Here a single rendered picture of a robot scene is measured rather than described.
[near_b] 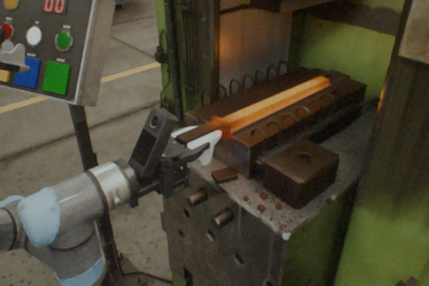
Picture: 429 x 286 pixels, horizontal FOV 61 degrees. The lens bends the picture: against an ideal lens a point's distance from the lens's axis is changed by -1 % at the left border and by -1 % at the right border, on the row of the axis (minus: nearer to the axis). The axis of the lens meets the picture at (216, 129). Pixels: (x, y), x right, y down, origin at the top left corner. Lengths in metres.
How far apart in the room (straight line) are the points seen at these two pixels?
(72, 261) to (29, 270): 1.29
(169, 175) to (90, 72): 0.44
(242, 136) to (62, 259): 0.37
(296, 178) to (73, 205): 0.36
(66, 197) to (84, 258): 0.11
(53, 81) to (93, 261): 0.51
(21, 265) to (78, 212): 1.39
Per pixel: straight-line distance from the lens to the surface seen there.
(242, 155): 0.72
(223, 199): 0.72
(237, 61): 0.98
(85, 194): 0.58
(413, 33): 0.60
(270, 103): 0.80
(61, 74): 0.99
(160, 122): 0.60
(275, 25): 1.05
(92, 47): 0.98
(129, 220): 1.99
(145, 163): 0.61
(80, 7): 1.00
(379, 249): 0.82
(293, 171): 0.66
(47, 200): 0.57
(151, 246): 1.85
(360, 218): 0.80
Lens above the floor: 1.37
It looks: 31 degrees down
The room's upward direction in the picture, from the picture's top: straight up
